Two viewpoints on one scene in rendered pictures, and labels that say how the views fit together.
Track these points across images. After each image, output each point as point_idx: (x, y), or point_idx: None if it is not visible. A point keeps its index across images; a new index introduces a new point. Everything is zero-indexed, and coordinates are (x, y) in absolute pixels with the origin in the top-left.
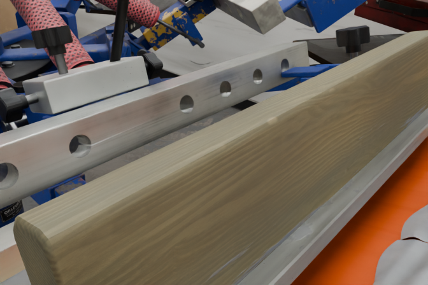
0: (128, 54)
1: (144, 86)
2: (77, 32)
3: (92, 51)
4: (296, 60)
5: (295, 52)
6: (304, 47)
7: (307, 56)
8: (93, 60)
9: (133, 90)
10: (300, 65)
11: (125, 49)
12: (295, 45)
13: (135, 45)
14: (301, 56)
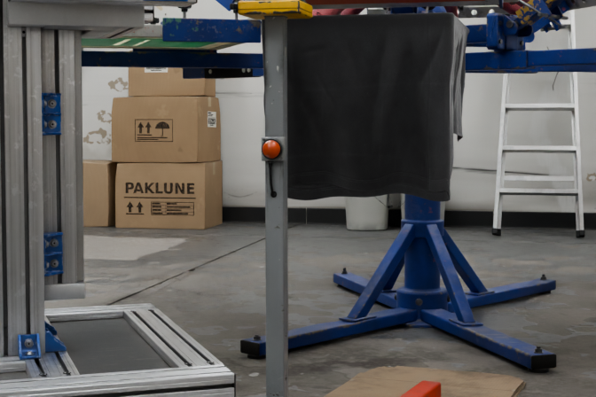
0: (496, 20)
1: (513, 50)
2: (524, 36)
3: (486, 24)
4: None
5: None
6: None
7: None
8: (485, 29)
9: (497, 47)
10: None
11: (494, 18)
12: None
13: (506, 18)
14: None
